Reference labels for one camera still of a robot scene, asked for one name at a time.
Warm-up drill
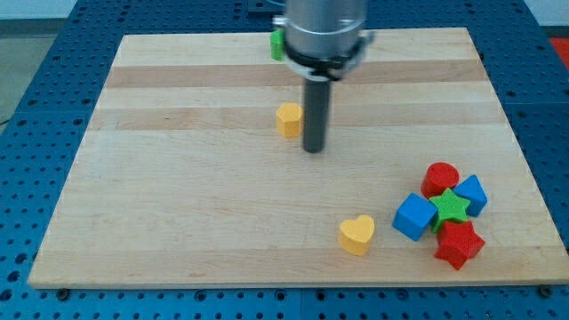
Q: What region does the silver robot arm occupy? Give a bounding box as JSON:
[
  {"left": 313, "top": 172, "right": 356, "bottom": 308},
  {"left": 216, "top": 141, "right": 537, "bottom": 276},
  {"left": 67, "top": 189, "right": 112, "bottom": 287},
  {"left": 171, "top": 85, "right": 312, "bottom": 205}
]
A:
[{"left": 273, "top": 0, "right": 374, "bottom": 82}]

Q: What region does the red cylinder block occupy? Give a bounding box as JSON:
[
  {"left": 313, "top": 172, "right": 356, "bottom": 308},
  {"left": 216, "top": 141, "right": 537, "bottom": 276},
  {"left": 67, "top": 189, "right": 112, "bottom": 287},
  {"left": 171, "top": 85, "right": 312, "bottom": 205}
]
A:
[{"left": 421, "top": 162, "right": 460, "bottom": 198}]

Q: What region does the black cylindrical pointer rod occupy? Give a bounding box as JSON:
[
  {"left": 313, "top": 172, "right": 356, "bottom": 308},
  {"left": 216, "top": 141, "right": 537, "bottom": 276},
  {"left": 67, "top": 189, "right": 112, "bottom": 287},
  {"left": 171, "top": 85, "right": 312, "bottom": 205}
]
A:
[{"left": 302, "top": 80, "right": 331, "bottom": 153}]

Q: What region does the blue triangular block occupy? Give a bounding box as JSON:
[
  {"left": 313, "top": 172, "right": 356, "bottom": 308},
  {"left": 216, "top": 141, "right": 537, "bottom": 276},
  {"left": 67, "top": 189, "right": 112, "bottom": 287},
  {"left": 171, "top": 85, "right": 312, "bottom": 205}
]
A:
[{"left": 453, "top": 174, "right": 488, "bottom": 217}]

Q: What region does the wooden board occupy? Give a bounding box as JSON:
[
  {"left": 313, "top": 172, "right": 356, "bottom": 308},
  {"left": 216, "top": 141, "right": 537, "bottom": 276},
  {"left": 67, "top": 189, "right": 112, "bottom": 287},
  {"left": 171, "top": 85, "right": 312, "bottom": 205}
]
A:
[{"left": 28, "top": 28, "right": 568, "bottom": 289}]

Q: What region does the blue cube block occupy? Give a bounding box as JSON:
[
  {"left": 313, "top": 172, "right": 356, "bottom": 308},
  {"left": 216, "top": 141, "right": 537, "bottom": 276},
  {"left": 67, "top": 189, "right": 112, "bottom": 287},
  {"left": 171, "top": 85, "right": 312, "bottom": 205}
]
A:
[{"left": 392, "top": 193, "right": 437, "bottom": 242}]

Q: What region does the green star block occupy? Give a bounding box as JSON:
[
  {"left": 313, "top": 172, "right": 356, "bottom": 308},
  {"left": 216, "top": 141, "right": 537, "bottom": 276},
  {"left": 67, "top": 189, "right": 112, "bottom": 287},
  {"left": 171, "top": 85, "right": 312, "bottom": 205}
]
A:
[{"left": 429, "top": 188, "right": 470, "bottom": 234}]

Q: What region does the yellow heart block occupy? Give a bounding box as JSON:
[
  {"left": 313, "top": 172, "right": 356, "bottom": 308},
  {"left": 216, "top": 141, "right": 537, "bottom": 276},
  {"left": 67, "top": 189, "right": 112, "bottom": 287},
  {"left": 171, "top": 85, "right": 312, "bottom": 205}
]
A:
[{"left": 338, "top": 215, "right": 375, "bottom": 256}]

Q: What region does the red star block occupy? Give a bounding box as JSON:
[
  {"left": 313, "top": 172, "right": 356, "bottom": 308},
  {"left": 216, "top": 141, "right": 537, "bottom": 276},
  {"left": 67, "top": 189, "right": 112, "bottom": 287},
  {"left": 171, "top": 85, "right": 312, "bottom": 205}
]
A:
[{"left": 434, "top": 221, "right": 485, "bottom": 270}]

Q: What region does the yellow hexagon block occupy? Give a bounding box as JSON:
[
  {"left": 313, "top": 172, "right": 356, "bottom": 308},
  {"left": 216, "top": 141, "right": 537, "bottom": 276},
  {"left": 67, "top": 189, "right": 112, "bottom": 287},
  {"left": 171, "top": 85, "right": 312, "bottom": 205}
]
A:
[{"left": 276, "top": 103, "right": 304, "bottom": 138}]

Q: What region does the green block behind arm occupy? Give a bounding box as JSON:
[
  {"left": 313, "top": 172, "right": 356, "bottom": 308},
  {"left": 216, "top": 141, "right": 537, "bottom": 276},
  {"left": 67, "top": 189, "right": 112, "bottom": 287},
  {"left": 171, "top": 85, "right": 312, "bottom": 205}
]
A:
[{"left": 269, "top": 28, "right": 285, "bottom": 61}]

